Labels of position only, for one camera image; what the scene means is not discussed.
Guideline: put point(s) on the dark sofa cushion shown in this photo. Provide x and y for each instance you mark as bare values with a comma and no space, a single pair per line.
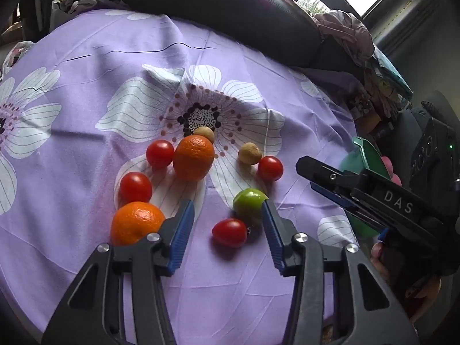
215,3

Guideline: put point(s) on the white plastic bag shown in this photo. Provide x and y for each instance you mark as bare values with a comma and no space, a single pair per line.
16,55

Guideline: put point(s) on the green bowl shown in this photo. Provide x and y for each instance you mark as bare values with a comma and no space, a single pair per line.
370,158

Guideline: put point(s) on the tan longan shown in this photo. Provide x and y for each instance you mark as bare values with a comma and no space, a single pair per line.
249,153
204,133

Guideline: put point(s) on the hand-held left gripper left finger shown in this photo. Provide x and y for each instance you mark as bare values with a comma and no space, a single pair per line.
181,233

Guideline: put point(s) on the green round fruit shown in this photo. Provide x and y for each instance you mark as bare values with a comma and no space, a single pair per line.
248,201

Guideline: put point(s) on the large orange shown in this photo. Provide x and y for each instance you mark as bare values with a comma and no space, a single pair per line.
193,158

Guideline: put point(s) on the red cherry tomato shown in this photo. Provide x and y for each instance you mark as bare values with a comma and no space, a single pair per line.
160,153
230,232
270,168
135,188

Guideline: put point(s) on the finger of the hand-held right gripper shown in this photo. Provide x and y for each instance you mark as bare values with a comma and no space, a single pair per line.
366,219
323,172

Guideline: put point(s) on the person's right hand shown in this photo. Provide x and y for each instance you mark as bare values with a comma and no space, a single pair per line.
377,258

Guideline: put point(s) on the pinkish crumpled garment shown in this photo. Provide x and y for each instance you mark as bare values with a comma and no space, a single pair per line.
345,32

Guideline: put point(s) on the purple floral cloth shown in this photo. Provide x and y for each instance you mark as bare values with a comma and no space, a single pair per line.
90,79

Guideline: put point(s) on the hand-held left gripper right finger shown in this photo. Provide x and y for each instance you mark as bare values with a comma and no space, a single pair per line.
273,237

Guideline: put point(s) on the stack of folded clothes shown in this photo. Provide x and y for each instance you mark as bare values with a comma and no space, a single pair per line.
390,75

